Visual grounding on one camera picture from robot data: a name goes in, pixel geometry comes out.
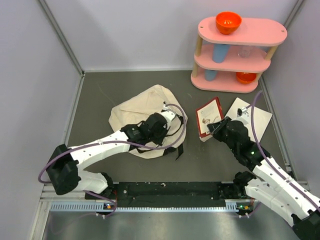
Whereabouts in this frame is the red cover book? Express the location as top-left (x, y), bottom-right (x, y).
top-left (195, 97), bottom-right (224, 142)

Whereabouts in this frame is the cream canvas student backpack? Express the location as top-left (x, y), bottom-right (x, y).
top-left (108, 84), bottom-right (188, 159)

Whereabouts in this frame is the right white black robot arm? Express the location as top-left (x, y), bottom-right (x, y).
top-left (207, 117), bottom-right (320, 240)

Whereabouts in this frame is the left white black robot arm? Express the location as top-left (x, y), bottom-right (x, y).
top-left (46, 110), bottom-right (176, 199)

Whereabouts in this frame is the white square notebook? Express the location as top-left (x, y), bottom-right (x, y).
top-left (226, 97), bottom-right (273, 142)

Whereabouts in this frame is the blue cup on bottom shelf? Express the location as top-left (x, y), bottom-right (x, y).
top-left (204, 69), bottom-right (218, 82)

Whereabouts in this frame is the blue cup on shelf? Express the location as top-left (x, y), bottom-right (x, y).
top-left (204, 69), bottom-right (218, 82)
top-left (212, 43), bottom-right (230, 63)

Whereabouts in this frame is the orange bowl on bottom shelf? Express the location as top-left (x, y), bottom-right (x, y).
top-left (236, 72), bottom-right (257, 84)

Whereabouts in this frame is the orange bowl on shelf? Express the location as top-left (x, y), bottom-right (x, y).
top-left (215, 11), bottom-right (242, 35)
top-left (236, 72), bottom-right (257, 84)

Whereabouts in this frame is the pink three-tier shelf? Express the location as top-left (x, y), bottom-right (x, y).
top-left (191, 16), bottom-right (288, 94)

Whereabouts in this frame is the blue cup on middle shelf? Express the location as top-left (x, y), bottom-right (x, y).
top-left (212, 43), bottom-right (230, 63)

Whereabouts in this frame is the clear glass on middle shelf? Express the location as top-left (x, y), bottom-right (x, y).
top-left (237, 45), bottom-right (254, 58)

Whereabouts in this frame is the orange bowl on top shelf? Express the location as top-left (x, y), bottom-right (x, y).
top-left (215, 11), bottom-right (242, 35)

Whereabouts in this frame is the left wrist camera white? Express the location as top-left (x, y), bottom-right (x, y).
top-left (160, 104), bottom-right (176, 126)

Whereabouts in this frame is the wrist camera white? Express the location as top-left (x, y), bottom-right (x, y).
top-left (160, 104), bottom-right (176, 126)
top-left (235, 107), bottom-right (251, 125)

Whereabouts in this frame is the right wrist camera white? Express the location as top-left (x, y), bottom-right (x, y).
top-left (235, 107), bottom-right (251, 125)

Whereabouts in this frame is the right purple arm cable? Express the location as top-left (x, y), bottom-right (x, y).
top-left (239, 90), bottom-right (320, 218)

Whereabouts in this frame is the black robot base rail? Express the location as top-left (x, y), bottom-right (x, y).
top-left (84, 181), bottom-right (241, 208)

